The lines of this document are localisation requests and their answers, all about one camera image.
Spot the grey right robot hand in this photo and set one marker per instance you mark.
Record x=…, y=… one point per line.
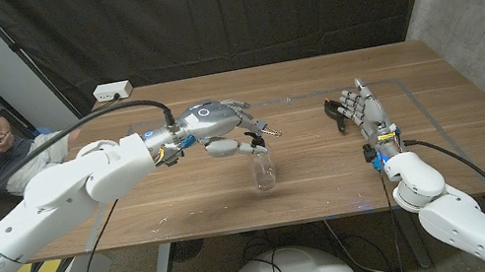
x=371, y=115

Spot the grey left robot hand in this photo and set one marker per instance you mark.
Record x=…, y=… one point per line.
x=210, y=121

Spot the clear soap dispenser black pump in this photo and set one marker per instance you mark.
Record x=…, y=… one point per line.
x=264, y=172

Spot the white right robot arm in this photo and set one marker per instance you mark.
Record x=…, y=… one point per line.
x=458, y=223

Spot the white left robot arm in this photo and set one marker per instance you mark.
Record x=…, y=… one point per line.
x=58, y=198

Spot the big black clip orange tip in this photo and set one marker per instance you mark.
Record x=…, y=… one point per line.
x=332, y=112

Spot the small grey spring clip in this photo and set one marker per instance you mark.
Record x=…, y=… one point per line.
x=273, y=131

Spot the grey tape outline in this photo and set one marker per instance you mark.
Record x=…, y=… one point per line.
x=305, y=96

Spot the white power strip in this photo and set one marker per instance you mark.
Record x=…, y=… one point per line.
x=112, y=91

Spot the black fabric backdrop curtain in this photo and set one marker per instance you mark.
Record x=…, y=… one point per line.
x=210, y=11

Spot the grey table leg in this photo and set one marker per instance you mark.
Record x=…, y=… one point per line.
x=413, y=241

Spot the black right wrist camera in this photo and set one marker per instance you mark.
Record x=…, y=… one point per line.
x=369, y=152

